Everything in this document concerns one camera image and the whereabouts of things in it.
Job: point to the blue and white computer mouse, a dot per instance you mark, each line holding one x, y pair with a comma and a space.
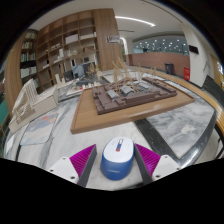
117, 160

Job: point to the wooden shelf unit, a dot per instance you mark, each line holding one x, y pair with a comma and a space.
73, 40

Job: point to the bookshelf with books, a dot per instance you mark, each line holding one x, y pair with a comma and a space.
28, 60

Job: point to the brown model on wooden board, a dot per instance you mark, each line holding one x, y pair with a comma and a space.
100, 118

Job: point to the grey building model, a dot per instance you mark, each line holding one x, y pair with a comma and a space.
81, 71

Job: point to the red box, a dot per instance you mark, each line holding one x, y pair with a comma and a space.
186, 73

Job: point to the group of small ceiling lights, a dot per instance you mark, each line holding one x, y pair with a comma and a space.
160, 43

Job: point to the grey printed mouse pad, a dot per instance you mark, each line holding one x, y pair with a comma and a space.
40, 128

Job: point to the long ceiling light strip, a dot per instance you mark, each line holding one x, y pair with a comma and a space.
135, 20

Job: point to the wall poster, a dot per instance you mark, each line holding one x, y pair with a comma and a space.
113, 39

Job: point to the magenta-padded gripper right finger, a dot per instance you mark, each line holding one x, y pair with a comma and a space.
165, 165

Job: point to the dark trash bin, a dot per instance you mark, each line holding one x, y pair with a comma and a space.
169, 68

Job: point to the wooden reception counter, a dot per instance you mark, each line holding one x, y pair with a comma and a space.
150, 61

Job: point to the black wall screen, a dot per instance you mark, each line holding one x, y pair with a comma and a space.
193, 49

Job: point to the white architectural model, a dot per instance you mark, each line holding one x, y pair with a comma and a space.
31, 103

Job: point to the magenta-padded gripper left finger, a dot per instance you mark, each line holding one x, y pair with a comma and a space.
63, 166

